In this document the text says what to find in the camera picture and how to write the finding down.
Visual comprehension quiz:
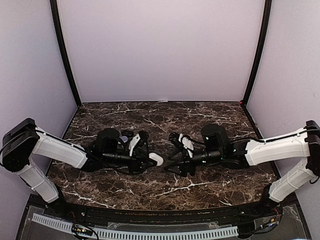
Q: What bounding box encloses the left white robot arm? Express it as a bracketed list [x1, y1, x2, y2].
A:
[0, 118, 164, 218]

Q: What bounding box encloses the white charging case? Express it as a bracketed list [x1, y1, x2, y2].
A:
[149, 152, 164, 167]

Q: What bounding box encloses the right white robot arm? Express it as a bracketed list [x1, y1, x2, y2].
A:
[164, 120, 320, 217]

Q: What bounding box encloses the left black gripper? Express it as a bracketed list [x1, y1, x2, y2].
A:
[102, 148, 157, 174]

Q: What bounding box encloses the black earbud charging case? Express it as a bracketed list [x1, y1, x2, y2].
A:
[121, 129, 134, 137]

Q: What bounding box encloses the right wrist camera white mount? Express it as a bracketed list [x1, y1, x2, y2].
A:
[168, 132, 194, 158]

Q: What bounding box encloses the purple charging case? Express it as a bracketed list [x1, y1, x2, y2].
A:
[120, 136, 128, 142]

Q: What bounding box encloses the black frame post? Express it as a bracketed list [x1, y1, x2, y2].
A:
[49, 0, 82, 108]
[241, 0, 273, 108]

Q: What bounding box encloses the white slotted cable duct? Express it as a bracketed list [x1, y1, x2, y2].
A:
[31, 213, 239, 240]

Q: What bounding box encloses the left black frame post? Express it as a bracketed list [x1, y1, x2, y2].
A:
[49, 0, 82, 108]

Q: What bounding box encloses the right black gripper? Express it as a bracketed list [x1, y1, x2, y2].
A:
[164, 147, 224, 177]

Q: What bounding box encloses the right black frame post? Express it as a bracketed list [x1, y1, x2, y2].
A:
[241, 0, 273, 108]

